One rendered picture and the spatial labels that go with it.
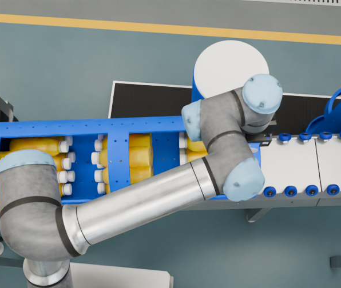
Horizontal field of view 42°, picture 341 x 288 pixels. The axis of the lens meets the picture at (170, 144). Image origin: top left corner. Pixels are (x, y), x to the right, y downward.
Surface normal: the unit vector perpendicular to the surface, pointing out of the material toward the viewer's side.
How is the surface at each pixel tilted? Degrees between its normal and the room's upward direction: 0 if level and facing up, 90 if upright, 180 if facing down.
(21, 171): 23
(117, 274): 0
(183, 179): 8
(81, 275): 0
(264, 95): 1
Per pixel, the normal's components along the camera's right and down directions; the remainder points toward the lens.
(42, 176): 0.60, -0.62
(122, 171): -0.01, 0.20
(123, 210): -0.07, -0.14
